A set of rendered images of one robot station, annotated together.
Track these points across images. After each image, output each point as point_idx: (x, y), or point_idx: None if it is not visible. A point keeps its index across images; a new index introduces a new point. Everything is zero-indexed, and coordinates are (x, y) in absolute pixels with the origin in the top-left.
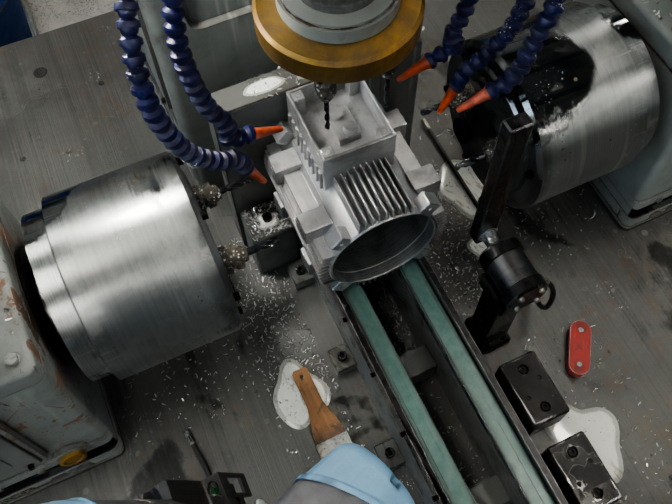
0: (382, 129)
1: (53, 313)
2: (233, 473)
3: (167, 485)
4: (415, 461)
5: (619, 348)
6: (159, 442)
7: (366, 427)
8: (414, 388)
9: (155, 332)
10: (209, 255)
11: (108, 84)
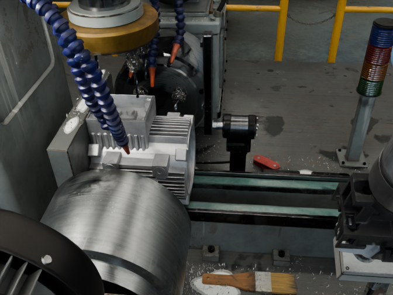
0: (147, 98)
1: (128, 286)
2: (334, 192)
3: (357, 172)
4: (300, 228)
5: (273, 154)
6: None
7: (257, 262)
8: (263, 205)
9: (178, 253)
10: (159, 185)
11: None
